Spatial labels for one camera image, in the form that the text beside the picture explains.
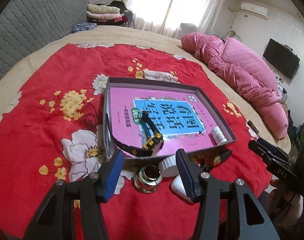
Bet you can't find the pink Chinese workbook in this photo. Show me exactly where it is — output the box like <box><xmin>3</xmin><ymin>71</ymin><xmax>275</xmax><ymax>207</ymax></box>
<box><xmin>109</xmin><ymin>87</ymin><xmax>217</xmax><ymax>156</ymax></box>

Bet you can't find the white air conditioner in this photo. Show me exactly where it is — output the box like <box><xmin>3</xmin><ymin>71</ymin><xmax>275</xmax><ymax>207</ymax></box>
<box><xmin>240</xmin><ymin>2</ymin><xmax>269</xmax><ymax>20</ymax></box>

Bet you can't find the black yellow wrist watch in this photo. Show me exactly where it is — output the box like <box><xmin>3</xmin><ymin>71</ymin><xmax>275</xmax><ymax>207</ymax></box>
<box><xmin>105</xmin><ymin>109</ymin><xmax>164</xmax><ymax>157</ymax></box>

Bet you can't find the grey quilted headboard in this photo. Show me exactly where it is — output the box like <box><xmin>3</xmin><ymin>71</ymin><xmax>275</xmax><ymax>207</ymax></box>
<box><xmin>0</xmin><ymin>0</ymin><xmax>89</xmax><ymax>80</ymax></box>

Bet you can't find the white window curtain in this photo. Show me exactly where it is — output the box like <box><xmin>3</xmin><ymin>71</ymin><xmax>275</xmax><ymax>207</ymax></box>
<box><xmin>125</xmin><ymin>0</ymin><xmax>225</xmax><ymax>38</ymax></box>

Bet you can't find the beige bed sheet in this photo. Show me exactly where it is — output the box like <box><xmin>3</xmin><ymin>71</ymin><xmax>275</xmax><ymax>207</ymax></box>
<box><xmin>0</xmin><ymin>26</ymin><xmax>291</xmax><ymax>153</ymax></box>

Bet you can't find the white earbuds case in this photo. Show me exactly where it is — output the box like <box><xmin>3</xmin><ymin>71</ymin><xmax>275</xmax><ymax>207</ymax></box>
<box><xmin>171</xmin><ymin>175</ymin><xmax>192</xmax><ymax>203</ymax></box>

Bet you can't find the brass threaded pipe fitting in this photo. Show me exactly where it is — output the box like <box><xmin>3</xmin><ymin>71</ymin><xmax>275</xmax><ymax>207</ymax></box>
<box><xmin>134</xmin><ymin>165</ymin><xmax>163</xmax><ymax>194</ymax></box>

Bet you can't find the blue patterned cloth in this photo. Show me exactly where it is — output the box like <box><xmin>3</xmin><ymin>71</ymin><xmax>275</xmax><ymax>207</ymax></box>
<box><xmin>71</xmin><ymin>22</ymin><xmax>97</xmax><ymax>34</ymax></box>

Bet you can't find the grey cardboard box tray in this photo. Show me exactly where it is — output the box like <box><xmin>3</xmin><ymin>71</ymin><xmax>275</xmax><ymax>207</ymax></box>
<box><xmin>103</xmin><ymin>77</ymin><xmax>237</xmax><ymax>162</ymax></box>

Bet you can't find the black wall television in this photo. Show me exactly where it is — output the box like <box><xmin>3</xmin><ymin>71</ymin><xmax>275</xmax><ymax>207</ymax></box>
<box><xmin>263</xmin><ymin>38</ymin><xmax>300</xmax><ymax>80</ymax></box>

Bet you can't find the folded clothes stack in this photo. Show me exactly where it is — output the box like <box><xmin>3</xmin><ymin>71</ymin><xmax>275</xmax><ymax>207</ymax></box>
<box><xmin>86</xmin><ymin>1</ymin><xmax>131</xmax><ymax>27</ymax></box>

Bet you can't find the white pill bottle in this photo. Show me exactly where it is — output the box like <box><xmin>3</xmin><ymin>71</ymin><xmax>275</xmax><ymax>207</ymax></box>
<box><xmin>211</xmin><ymin>126</ymin><xmax>228</xmax><ymax>145</ymax></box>

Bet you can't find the pink quilted duvet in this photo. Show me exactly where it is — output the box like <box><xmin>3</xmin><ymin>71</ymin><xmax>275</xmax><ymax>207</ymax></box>
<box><xmin>181</xmin><ymin>33</ymin><xmax>288</xmax><ymax>140</ymax></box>

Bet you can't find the red floral blanket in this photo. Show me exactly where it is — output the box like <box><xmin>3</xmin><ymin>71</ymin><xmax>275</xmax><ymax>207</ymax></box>
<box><xmin>0</xmin><ymin>44</ymin><xmax>272</xmax><ymax>237</ymax></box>

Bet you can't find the white plastic jar lid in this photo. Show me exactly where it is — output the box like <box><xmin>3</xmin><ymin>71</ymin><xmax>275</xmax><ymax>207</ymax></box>
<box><xmin>158</xmin><ymin>155</ymin><xmax>179</xmax><ymax>178</ymax></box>

